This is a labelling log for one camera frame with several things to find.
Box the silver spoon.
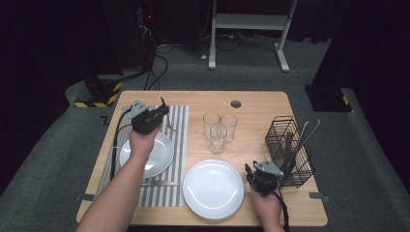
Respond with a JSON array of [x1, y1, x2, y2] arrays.
[[289, 118, 322, 170]]

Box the clear drinking glass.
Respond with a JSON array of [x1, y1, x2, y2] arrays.
[[220, 113, 239, 144], [209, 124, 228, 155], [202, 111, 221, 141]]

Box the white plate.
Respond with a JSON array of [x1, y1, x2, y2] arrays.
[[119, 130, 175, 180], [182, 159, 246, 221]]

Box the grey metal utensil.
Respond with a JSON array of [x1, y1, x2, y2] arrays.
[[283, 130, 294, 168]]

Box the grey tape strip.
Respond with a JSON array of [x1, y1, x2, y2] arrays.
[[308, 191, 332, 203], [75, 192, 96, 202]]

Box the grey striped placemat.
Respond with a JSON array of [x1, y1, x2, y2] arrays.
[[96, 104, 190, 208]]

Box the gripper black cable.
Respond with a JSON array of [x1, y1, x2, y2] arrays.
[[273, 189, 291, 232], [109, 107, 133, 182]]

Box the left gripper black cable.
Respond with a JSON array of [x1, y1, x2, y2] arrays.
[[109, 107, 133, 182]]

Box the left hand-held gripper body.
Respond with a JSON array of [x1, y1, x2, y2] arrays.
[[130, 99, 162, 135]]

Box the person's left hand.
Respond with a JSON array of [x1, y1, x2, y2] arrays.
[[129, 124, 163, 162]]

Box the cables under white stand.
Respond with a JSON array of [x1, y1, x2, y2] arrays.
[[197, 30, 281, 52]]

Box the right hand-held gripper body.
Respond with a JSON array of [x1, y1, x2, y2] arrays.
[[247, 159, 284, 196]]

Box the silver cutlery handle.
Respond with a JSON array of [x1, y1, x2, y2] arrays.
[[291, 120, 311, 162]]

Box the black wire cutlery basket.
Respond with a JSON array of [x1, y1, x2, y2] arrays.
[[264, 115, 316, 190]]

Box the white metal stand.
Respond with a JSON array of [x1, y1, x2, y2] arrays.
[[207, 0, 299, 73]]

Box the black floor cables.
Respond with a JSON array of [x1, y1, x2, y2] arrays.
[[143, 42, 177, 92]]

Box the metal knife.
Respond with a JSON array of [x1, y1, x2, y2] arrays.
[[141, 180, 180, 188]]

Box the dark equipment rack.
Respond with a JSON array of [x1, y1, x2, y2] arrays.
[[133, 0, 159, 72]]

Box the black yellow striped base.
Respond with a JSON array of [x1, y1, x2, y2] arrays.
[[73, 75, 124, 109]]

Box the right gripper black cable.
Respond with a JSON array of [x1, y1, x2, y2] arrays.
[[273, 189, 291, 232]]

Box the dark stand base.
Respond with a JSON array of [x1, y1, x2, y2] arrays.
[[304, 84, 353, 114]]

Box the person's right hand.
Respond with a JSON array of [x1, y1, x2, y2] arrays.
[[249, 188, 285, 227]]

